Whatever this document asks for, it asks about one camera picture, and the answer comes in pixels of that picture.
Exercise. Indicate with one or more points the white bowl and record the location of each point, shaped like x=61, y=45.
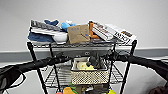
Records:
x=60, y=37

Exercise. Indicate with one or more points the yellow orange block toy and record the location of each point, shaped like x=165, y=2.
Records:
x=68, y=90

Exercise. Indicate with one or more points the light blue toy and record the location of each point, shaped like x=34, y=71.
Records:
x=66, y=25

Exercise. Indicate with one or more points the brown paper bag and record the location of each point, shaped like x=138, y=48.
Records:
x=79, y=34

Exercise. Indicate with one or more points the white striped box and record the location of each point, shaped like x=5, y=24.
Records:
x=102, y=31

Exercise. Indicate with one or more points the pale basket with dark spots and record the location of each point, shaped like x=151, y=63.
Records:
x=89, y=77

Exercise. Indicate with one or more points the small white wall socket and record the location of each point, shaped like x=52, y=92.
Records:
x=87, y=53

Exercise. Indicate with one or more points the white printed packet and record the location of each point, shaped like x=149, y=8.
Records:
x=123, y=36

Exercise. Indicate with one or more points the orange packet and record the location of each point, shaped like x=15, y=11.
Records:
x=91, y=32

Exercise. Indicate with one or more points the long grey wall band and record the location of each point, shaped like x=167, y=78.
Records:
x=15, y=55

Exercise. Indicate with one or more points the yellow cup with blue base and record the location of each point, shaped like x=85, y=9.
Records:
x=111, y=92

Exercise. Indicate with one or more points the grey slim item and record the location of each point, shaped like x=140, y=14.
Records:
x=93, y=61

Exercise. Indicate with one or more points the pink box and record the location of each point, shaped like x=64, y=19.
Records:
x=59, y=92

